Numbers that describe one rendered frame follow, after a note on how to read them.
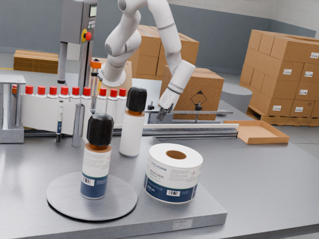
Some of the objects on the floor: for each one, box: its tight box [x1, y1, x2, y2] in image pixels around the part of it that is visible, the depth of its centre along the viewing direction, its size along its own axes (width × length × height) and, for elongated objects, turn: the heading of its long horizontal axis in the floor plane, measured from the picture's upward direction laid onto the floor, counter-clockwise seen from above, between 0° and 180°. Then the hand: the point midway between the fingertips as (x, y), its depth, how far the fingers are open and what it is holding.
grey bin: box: [220, 83, 253, 114], centre depth 443 cm, size 46×46×62 cm
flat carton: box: [13, 49, 59, 74], centre depth 613 cm, size 64×52×20 cm
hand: (160, 116), depth 208 cm, fingers closed
